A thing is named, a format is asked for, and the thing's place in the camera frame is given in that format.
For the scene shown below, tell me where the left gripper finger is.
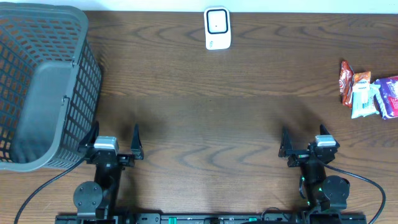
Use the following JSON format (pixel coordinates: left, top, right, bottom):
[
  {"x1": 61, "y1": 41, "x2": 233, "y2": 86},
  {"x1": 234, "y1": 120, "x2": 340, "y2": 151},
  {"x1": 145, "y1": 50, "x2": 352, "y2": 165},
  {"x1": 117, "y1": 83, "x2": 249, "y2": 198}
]
[
  {"x1": 77, "y1": 121, "x2": 100, "y2": 152},
  {"x1": 131, "y1": 124, "x2": 144, "y2": 160}
]

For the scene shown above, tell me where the mint green snack packet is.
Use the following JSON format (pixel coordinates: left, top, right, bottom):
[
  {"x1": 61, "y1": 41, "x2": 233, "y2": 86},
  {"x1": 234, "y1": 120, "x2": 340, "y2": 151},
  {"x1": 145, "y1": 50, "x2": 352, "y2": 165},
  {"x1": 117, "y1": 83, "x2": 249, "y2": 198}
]
[{"x1": 351, "y1": 84, "x2": 380, "y2": 119}]

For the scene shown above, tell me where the red orange snack bar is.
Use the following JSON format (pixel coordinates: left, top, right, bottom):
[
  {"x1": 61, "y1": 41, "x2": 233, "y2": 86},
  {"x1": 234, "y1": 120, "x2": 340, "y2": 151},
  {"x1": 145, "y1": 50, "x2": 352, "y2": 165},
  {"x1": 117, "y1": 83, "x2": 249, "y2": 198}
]
[{"x1": 339, "y1": 60, "x2": 354, "y2": 108}]

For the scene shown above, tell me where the small orange box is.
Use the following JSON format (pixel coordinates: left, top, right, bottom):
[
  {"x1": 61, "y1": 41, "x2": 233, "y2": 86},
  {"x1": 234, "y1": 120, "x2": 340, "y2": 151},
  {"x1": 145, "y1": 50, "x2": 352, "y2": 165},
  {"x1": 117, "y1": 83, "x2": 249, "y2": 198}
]
[{"x1": 352, "y1": 72, "x2": 371, "y2": 110}]

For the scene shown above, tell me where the purple noodle packet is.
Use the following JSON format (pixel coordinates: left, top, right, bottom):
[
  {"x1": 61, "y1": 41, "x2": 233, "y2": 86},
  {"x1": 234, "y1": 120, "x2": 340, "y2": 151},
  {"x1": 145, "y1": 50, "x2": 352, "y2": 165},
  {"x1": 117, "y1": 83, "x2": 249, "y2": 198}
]
[{"x1": 374, "y1": 76, "x2": 397, "y2": 119}]

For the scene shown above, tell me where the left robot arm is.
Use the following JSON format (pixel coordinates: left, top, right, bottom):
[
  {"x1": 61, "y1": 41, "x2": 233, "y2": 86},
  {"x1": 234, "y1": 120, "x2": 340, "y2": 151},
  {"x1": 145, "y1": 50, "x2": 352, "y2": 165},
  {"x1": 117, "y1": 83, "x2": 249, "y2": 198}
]
[{"x1": 73, "y1": 122, "x2": 144, "y2": 223}]

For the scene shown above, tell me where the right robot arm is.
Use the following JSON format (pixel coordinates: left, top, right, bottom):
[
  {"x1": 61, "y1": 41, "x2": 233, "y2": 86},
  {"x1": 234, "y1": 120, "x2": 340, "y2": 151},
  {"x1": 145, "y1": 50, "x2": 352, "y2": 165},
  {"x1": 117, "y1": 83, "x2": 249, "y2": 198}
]
[{"x1": 278, "y1": 125, "x2": 350, "y2": 223}]

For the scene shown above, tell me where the white barcode scanner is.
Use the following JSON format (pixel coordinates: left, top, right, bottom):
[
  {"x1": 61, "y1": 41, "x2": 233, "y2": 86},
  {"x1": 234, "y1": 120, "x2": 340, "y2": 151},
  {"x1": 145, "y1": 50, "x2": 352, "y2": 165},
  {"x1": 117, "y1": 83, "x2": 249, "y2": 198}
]
[{"x1": 203, "y1": 7, "x2": 231, "y2": 50}]

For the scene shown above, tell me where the grey plastic mesh basket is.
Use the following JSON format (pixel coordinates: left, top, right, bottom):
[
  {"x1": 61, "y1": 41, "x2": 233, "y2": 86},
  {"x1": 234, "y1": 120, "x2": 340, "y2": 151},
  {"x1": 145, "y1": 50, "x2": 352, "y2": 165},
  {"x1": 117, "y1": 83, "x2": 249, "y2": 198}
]
[{"x1": 1, "y1": 2, "x2": 103, "y2": 172}]

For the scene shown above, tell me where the right black cable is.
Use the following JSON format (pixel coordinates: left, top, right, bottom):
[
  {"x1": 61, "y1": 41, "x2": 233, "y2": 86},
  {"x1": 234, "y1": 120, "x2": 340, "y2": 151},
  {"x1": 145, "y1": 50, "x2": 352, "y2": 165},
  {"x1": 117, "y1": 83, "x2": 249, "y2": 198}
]
[{"x1": 313, "y1": 155, "x2": 387, "y2": 224}]

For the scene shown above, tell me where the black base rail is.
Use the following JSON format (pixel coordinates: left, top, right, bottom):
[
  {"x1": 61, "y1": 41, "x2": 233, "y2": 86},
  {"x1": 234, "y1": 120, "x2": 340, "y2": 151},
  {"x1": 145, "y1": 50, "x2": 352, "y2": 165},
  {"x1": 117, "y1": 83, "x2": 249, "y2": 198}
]
[{"x1": 55, "y1": 212, "x2": 368, "y2": 224}]

